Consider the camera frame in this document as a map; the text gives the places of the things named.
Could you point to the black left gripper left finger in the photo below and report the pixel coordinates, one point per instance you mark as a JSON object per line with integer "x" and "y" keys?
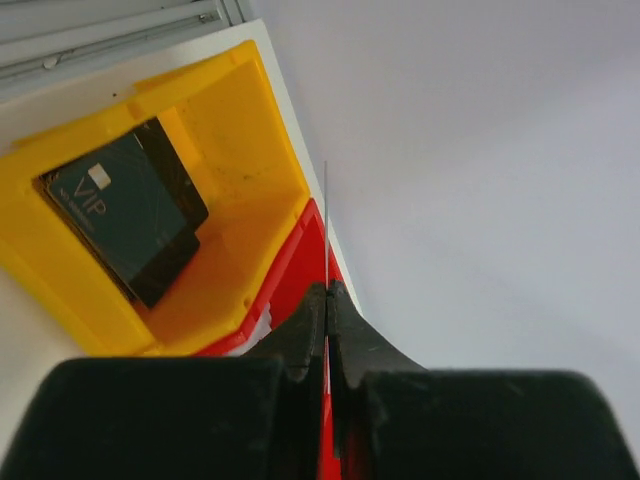
{"x": 295, "y": 351}

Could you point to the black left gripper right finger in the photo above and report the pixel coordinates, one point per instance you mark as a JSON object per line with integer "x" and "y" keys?
{"x": 355, "y": 349}

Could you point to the dark grey credit card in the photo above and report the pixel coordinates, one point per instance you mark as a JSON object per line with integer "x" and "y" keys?
{"x": 326, "y": 245}

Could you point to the black credit card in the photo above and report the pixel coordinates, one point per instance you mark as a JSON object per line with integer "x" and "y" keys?
{"x": 119, "y": 203}

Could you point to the silver VIP credit card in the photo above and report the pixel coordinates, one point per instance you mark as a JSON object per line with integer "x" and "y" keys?
{"x": 253, "y": 332}

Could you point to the red plastic bin middle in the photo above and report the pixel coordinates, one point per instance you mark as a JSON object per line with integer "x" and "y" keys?
{"x": 298, "y": 265}

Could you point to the yellow plastic bin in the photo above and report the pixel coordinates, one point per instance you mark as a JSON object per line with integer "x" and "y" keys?
{"x": 222, "y": 117}

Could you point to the aluminium left frame post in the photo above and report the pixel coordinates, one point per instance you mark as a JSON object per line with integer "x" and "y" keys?
{"x": 44, "y": 42}

